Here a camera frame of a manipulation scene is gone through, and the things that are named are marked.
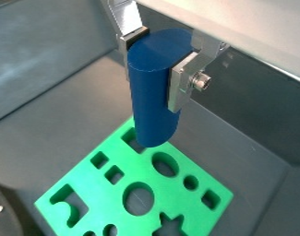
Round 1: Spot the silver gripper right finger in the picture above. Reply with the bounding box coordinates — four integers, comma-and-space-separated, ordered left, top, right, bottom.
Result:
168, 29, 229, 113

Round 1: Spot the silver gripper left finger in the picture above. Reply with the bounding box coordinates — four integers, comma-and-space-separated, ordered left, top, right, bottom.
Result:
101, 0, 151, 74

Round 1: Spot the blue oval peg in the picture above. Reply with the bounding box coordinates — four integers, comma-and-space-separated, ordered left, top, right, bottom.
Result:
128, 29, 192, 148

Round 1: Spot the green shape sorting board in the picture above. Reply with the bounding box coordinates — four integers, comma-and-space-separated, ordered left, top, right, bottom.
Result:
36, 120, 234, 236

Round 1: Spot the grey round base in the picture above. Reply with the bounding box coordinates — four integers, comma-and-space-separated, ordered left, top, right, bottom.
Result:
0, 192, 23, 236

